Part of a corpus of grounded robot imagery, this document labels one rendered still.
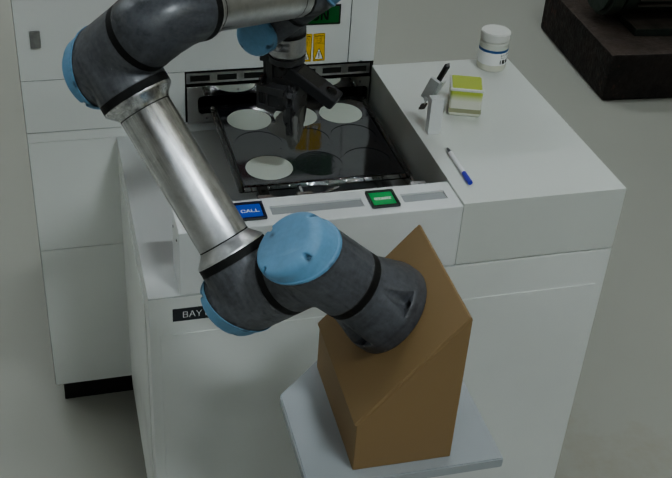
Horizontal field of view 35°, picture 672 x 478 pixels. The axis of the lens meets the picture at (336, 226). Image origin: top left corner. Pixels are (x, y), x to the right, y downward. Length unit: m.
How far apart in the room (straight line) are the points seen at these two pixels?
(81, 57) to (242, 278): 0.41
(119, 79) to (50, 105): 0.87
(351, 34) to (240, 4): 0.87
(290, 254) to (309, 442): 0.35
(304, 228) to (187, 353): 0.63
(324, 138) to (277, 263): 0.87
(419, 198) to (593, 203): 0.36
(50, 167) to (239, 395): 0.74
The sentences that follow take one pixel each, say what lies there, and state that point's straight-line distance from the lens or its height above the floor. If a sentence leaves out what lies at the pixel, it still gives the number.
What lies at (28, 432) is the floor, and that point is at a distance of 2.94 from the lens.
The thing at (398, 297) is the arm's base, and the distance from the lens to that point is 1.59.
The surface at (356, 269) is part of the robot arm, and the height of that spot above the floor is 1.14.
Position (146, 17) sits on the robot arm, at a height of 1.44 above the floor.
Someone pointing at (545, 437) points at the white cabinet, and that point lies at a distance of 2.58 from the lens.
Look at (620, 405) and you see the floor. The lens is 3.15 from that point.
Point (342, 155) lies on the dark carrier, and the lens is 2.29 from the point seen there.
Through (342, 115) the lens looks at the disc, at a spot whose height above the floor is 0.90.
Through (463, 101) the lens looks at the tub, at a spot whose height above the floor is 1.00.
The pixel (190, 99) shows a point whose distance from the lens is 2.48.
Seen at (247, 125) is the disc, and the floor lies 0.90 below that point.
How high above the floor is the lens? 2.04
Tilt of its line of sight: 34 degrees down
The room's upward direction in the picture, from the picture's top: 4 degrees clockwise
